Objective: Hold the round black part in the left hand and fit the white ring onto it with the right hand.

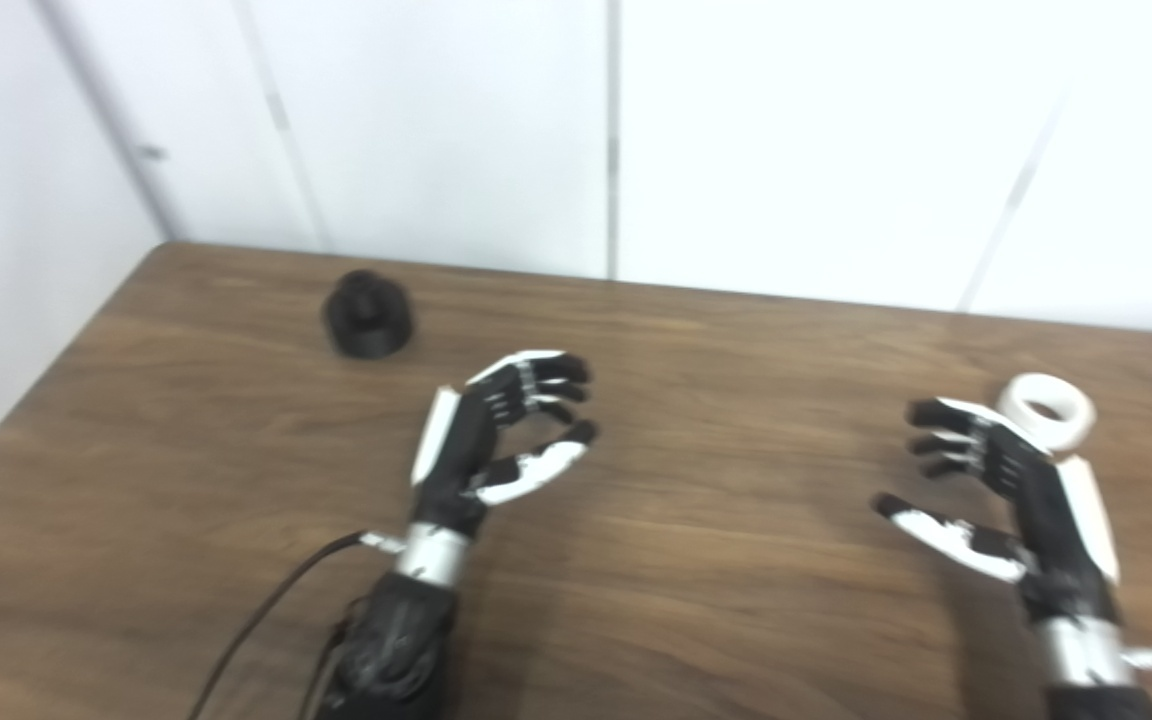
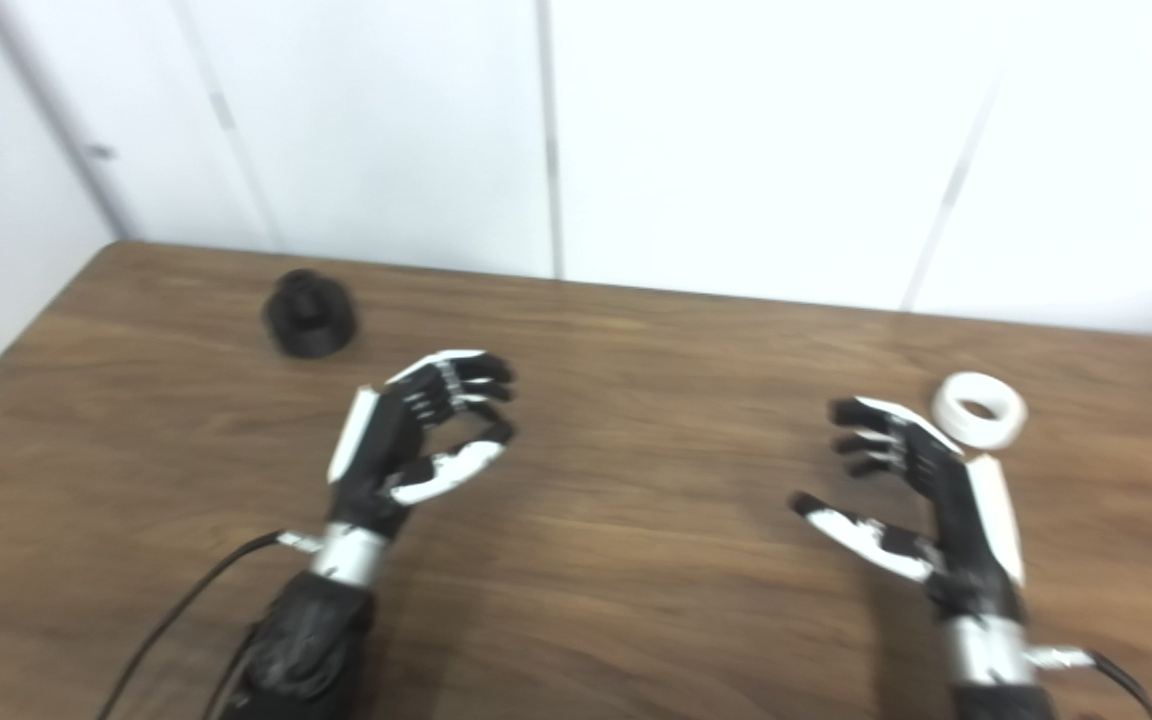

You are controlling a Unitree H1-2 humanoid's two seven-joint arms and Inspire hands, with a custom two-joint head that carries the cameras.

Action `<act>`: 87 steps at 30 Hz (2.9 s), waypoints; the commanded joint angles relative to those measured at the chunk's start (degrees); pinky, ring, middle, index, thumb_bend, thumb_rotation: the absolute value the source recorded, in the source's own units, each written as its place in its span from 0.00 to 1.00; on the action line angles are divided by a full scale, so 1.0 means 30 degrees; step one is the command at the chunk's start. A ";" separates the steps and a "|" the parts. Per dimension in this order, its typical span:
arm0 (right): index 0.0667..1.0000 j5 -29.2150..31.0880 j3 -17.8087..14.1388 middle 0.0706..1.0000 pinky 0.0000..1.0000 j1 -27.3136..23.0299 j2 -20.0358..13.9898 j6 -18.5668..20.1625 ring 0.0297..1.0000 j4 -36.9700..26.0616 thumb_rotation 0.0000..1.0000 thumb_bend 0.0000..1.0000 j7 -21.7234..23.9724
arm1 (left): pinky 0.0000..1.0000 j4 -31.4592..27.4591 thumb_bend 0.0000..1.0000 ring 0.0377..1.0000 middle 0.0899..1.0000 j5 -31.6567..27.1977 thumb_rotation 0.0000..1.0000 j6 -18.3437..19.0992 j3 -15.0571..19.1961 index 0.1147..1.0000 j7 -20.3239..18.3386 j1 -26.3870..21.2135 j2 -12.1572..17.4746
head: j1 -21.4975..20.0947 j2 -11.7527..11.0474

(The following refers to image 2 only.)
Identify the round black plastic part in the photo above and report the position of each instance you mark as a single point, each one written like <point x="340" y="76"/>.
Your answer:
<point x="311" y="320"/>

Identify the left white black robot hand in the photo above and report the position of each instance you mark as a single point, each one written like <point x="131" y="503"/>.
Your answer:
<point x="386" y="440"/>

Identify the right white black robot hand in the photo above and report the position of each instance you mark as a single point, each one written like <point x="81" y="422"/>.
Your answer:
<point x="966" y="520"/>

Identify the small grey wall tag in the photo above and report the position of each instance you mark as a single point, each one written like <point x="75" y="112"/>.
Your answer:
<point x="101" y="152"/>

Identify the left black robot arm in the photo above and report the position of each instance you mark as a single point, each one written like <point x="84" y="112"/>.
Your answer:
<point x="306" y="640"/>

